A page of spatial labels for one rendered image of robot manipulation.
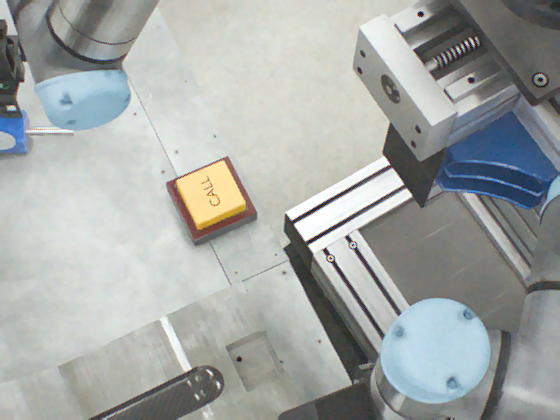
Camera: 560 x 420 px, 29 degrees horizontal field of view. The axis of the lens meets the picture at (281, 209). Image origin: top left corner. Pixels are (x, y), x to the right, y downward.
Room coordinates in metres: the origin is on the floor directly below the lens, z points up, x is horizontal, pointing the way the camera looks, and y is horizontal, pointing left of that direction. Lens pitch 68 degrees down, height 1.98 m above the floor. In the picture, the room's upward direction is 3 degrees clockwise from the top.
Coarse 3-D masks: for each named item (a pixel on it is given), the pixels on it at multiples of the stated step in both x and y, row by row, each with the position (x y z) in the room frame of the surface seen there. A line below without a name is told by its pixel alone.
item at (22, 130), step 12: (0, 120) 0.54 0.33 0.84; (12, 120) 0.54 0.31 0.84; (24, 120) 0.54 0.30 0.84; (12, 132) 0.53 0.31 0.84; (24, 132) 0.53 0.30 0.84; (36, 132) 0.53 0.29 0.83; (48, 132) 0.53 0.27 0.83; (60, 132) 0.53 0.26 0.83; (72, 132) 0.54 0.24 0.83; (24, 144) 0.52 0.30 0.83
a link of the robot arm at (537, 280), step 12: (552, 192) 0.36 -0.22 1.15; (552, 204) 0.34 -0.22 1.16; (540, 216) 0.34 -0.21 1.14; (552, 216) 0.33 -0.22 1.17; (540, 228) 0.33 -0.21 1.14; (552, 228) 0.32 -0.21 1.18; (540, 240) 0.31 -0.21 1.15; (552, 240) 0.31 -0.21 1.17; (540, 252) 0.30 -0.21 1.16; (552, 252) 0.30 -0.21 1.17; (540, 264) 0.29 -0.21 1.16; (552, 264) 0.29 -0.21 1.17; (540, 276) 0.28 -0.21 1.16; (552, 276) 0.28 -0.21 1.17; (528, 288) 0.28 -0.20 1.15; (540, 288) 0.27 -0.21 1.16; (552, 288) 0.27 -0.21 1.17
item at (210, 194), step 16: (192, 176) 0.49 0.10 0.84; (208, 176) 0.49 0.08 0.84; (224, 176) 0.49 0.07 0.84; (192, 192) 0.47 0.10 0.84; (208, 192) 0.47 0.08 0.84; (224, 192) 0.47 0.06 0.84; (240, 192) 0.47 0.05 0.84; (192, 208) 0.45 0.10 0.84; (208, 208) 0.45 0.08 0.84; (224, 208) 0.45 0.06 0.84; (240, 208) 0.45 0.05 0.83; (208, 224) 0.44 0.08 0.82
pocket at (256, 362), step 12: (252, 336) 0.29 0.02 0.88; (264, 336) 0.30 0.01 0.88; (228, 348) 0.28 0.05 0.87; (240, 348) 0.28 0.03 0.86; (252, 348) 0.29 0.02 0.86; (264, 348) 0.29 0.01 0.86; (240, 360) 0.27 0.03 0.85; (252, 360) 0.27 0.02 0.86; (264, 360) 0.27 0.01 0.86; (276, 360) 0.27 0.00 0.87; (240, 372) 0.26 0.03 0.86; (252, 372) 0.26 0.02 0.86; (264, 372) 0.26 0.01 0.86; (276, 372) 0.26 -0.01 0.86; (252, 384) 0.25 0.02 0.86
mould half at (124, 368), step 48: (240, 288) 0.34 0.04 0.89; (144, 336) 0.29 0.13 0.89; (192, 336) 0.29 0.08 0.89; (240, 336) 0.29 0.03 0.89; (0, 384) 0.22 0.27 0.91; (48, 384) 0.23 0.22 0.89; (96, 384) 0.23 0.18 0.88; (144, 384) 0.24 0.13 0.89; (240, 384) 0.24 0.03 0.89; (288, 384) 0.24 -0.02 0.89
